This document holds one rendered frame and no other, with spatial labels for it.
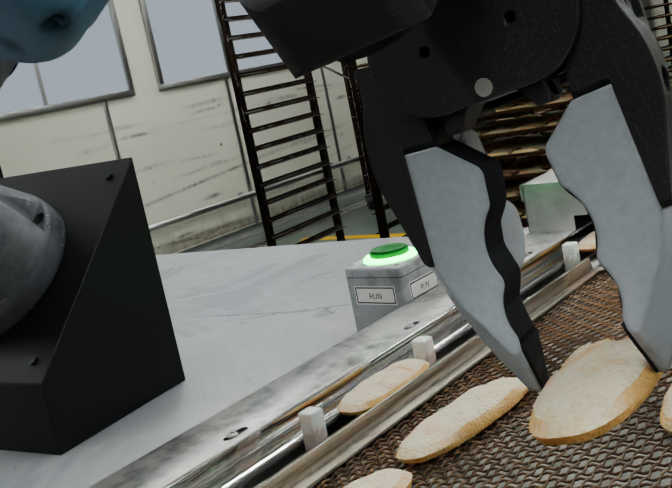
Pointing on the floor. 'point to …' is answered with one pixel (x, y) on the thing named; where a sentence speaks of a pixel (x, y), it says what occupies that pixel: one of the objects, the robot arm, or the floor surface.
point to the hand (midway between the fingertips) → (581, 350)
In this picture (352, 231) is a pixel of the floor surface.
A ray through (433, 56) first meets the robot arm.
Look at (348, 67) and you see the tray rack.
